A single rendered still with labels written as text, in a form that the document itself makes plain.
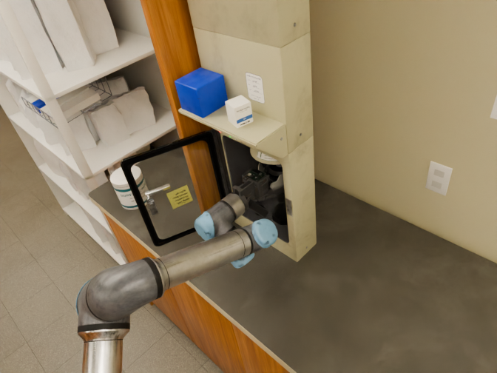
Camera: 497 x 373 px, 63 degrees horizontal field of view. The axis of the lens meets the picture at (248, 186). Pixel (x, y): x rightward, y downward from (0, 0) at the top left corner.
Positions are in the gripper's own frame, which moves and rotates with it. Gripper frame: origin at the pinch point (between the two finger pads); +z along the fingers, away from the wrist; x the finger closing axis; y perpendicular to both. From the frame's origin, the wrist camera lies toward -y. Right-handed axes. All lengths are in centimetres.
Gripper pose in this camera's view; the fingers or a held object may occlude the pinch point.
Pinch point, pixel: (280, 174)
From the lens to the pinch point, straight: 136.1
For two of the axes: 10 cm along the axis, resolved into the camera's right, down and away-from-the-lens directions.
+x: -7.1, -3.9, 5.9
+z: 7.0, -5.3, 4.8
